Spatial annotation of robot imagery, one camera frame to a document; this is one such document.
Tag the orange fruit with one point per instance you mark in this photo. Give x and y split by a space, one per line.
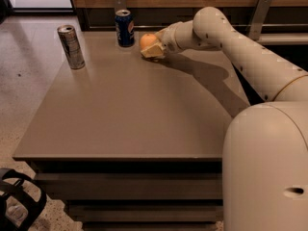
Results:
146 40

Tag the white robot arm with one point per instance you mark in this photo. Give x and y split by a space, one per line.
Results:
265 152

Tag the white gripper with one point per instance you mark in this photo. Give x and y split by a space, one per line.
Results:
170 39

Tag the silver energy drink can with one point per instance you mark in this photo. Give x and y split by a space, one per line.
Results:
71 46

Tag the left metal wall bracket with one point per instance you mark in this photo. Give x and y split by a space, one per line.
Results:
119 5

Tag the blue pepsi can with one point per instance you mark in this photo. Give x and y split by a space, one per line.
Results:
124 28

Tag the right metal wall bracket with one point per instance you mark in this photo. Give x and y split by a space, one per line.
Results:
258 18

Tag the grey drawer cabinet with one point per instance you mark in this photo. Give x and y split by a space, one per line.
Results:
133 145

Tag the black chair base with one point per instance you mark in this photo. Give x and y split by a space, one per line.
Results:
18 210

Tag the metal wall bracket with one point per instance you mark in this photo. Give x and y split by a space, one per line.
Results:
119 5
258 18

